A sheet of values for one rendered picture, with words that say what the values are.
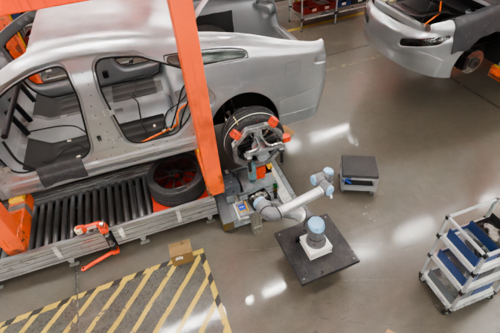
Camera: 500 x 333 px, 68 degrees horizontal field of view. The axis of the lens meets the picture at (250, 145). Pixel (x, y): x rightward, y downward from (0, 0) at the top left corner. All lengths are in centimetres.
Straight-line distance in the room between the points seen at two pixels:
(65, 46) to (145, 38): 69
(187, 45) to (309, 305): 255
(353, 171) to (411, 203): 78
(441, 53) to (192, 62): 332
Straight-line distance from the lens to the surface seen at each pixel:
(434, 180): 501
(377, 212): 447
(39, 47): 379
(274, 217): 302
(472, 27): 522
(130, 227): 411
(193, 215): 416
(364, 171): 439
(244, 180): 438
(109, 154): 401
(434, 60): 527
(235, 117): 380
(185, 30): 282
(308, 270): 359
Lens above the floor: 341
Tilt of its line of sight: 41 degrees down
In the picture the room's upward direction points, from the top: 5 degrees counter-clockwise
